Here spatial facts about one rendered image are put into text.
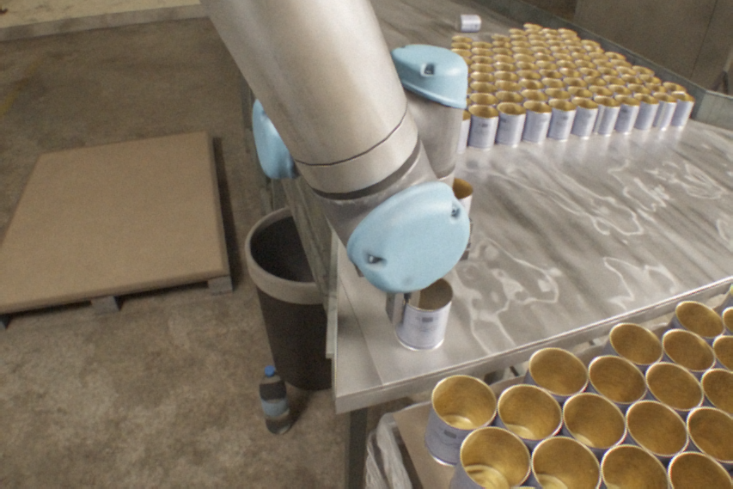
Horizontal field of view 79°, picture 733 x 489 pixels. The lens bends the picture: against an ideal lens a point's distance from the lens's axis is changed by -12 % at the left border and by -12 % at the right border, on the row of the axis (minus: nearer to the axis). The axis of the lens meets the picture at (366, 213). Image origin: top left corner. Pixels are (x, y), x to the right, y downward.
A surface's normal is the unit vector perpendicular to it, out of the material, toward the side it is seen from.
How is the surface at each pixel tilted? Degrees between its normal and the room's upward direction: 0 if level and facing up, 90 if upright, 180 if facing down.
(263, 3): 101
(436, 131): 90
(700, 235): 0
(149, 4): 90
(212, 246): 0
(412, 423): 2
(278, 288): 90
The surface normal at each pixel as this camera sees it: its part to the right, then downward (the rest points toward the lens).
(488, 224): 0.04, -0.80
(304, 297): 0.00, 0.60
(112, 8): 0.31, 0.57
